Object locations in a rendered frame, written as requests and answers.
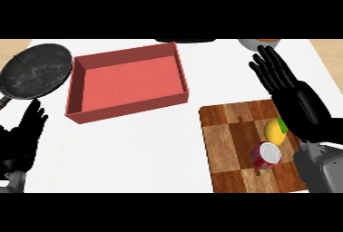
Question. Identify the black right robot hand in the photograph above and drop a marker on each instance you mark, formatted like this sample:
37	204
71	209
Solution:
294	99

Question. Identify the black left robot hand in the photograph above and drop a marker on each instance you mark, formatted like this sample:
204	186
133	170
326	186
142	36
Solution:
23	142

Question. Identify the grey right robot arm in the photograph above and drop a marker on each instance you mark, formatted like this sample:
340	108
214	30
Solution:
322	169

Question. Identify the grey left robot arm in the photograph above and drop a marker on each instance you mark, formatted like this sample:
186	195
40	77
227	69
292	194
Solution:
11	183

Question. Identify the yellow lemon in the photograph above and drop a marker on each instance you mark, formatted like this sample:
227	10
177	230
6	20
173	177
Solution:
273	133

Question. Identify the checkered wooden cutting board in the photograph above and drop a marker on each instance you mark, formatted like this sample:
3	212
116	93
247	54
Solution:
236	145

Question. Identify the red cardboard box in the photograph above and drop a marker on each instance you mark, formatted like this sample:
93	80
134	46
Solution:
128	81

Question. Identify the red can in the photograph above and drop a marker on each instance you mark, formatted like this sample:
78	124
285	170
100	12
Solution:
266	155

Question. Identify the grey bowl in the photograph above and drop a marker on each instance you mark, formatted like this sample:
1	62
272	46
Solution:
258	43

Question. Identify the black frying pan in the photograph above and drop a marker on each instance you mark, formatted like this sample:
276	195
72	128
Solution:
35	71

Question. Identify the white placemat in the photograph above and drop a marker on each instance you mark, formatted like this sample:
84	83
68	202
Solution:
187	151

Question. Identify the black object at edge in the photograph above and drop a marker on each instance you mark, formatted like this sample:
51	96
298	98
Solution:
184	40

